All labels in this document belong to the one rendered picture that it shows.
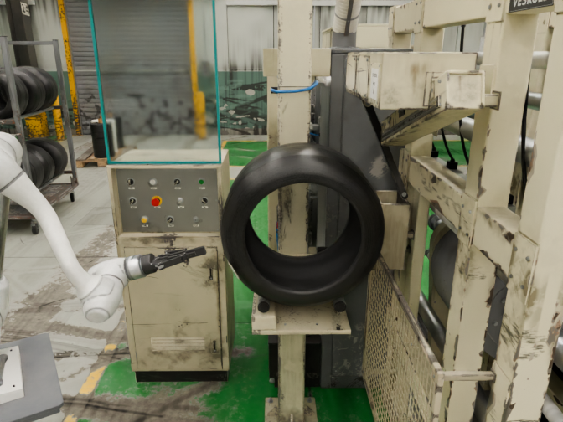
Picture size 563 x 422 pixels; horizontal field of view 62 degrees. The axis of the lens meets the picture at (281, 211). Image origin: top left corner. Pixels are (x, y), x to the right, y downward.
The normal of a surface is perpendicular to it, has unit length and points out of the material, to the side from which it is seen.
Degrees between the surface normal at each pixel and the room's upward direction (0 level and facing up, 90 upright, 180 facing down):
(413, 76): 90
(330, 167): 46
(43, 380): 0
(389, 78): 90
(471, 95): 72
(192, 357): 90
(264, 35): 90
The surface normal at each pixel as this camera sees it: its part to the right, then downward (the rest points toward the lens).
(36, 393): 0.00, -0.95
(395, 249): 0.01, 0.33
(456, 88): 0.01, 0.01
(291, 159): -0.11, -0.47
